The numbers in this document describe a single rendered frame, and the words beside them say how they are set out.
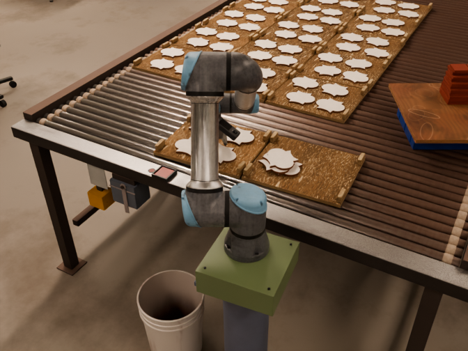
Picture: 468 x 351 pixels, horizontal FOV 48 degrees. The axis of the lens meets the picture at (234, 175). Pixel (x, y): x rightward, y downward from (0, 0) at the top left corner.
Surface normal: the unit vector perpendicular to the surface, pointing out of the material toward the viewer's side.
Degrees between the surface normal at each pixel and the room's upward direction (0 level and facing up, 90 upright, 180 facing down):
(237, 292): 90
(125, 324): 0
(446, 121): 0
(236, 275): 2
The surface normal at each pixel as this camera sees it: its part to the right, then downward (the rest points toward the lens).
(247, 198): 0.15, -0.80
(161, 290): 0.43, 0.49
